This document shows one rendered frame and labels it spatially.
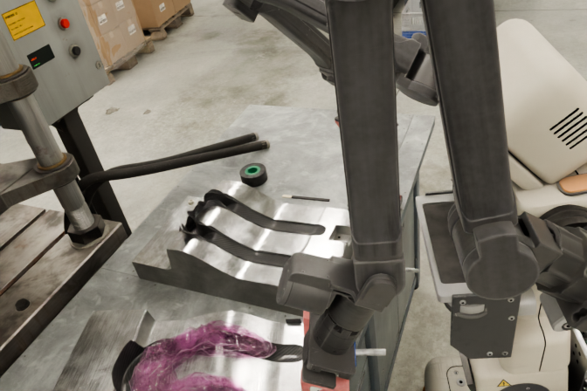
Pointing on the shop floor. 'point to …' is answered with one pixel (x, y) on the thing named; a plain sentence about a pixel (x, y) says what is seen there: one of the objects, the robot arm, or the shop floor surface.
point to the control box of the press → (55, 58)
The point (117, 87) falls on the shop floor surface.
